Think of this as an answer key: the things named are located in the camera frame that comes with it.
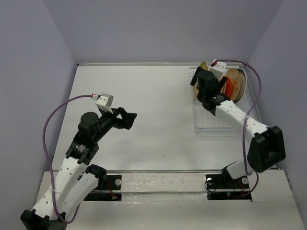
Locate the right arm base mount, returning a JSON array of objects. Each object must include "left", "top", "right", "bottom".
[{"left": 204, "top": 161, "right": 252, "bottom": 200}]

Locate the purple cable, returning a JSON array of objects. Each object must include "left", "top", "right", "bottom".
[
  {"left": 212, "top": 58, "right": 262, "bottom": 194},
  {"left": 42, "top": 94, "right": 99, "bottom": 225}
]

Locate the beige painted plate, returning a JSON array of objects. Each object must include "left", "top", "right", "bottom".
[{"left": 226, "top": 69, "right": 240, "bottom": 103}]

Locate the white plate green red rim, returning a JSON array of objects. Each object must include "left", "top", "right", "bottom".
[{"left": 236, "top": 69, "right": 247, "bottom": 101}]

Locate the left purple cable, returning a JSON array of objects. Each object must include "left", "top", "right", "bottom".
[{"left": 42, "top": 94, "right": 99, "bottom": 225}]

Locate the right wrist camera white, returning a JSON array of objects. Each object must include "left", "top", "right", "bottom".
[{"left": 209, "top": 59, "right": 227, "bottom": 80}]

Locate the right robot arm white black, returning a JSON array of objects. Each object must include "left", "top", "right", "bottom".
[{"left": 190, "top": 67, "right": 286, "bottom": 188}]

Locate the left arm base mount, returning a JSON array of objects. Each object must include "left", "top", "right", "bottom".
[{"left": 84, "top": 174, "right": 122, "bottom": 202}]

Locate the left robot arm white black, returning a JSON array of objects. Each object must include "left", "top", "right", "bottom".
[{"left": 21, "top": 107, "right": 137, "bottom": 230}]

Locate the green yellow woven-pattern plate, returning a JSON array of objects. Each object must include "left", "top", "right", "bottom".
[{"left": 193, "top": 61, "right": 209, "bottom": 100}]

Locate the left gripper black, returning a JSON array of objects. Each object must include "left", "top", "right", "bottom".
[{"left": 93, "top": 106, "right": 137, "bottom": 142}]

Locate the round yellow plate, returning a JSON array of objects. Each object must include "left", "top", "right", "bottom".
[{"left": 220, "top": 76, "right": 227, "bottom": 93}]

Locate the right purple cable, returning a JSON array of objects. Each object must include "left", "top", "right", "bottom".
[{"left": 212, "top": 58, "right": 262, "bottom": 194}]

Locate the orange round plate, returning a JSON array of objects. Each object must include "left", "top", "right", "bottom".
[{"left": 224, "top": 78, "right": 232, "bottom": 97}]

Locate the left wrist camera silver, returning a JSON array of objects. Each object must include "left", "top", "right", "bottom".
[{"left": 95, "top": 93, "right": 114, "bottom": 114}]

